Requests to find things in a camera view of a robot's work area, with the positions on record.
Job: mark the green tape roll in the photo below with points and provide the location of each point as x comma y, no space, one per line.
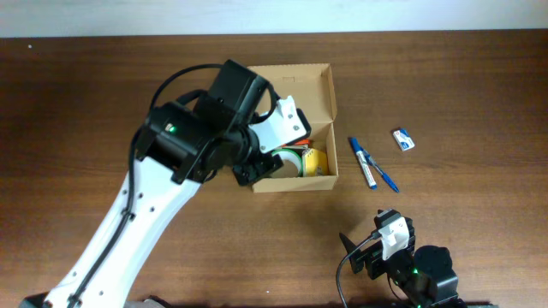
292,164

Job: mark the blue ballpoint pen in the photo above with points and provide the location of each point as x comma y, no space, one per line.
384,176

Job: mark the small white blue box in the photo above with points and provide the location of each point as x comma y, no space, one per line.
403,139

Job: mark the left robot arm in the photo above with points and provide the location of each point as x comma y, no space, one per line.
181,145

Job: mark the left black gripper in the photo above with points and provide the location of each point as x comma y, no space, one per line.
260,167

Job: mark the open cardboard box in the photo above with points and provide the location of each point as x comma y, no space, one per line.
311,86

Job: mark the red stapler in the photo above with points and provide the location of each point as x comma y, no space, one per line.
304,142

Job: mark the yellow sticky note pad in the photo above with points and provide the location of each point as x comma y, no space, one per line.
314,163

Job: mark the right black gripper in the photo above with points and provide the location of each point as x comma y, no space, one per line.
368,260

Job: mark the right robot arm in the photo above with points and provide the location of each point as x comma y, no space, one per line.
425,274

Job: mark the blue whiteboard marker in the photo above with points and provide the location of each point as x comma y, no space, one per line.
361,158

